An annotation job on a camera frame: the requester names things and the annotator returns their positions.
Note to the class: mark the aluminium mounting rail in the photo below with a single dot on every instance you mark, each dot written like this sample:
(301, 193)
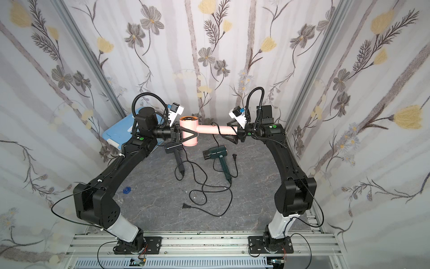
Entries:
(205, 250)

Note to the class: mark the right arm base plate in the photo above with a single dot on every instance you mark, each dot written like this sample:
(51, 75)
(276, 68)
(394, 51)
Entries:
(257, 243)

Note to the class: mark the black hair dryer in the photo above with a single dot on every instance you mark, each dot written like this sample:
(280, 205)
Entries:
(181, 158)

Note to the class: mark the pink hair dryer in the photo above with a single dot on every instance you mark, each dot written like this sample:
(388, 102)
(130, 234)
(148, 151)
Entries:
(192, 123)

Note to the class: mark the blue lidded storage box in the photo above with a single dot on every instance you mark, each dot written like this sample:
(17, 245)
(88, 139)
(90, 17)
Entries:
(119, 133)

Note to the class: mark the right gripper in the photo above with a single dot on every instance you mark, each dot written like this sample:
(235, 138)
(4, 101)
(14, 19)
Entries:
(242, 132)

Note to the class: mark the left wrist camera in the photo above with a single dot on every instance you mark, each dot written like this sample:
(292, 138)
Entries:
(174, 110)

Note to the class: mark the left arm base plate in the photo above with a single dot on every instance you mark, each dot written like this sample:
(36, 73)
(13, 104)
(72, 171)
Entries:
(151, 244)

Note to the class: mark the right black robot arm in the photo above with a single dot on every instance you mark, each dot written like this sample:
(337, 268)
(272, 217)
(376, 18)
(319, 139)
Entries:
(296, 192)

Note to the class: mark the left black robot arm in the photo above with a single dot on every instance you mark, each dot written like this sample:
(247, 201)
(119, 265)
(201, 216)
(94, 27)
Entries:
(94, 201)

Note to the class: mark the small blue object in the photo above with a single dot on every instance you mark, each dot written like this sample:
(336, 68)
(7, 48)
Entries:
(126, 190)

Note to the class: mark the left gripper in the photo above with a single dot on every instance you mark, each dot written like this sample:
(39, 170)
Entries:
(173, 133)

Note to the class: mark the dark green hair dryer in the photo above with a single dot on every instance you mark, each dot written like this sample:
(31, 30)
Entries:
(219, 153)

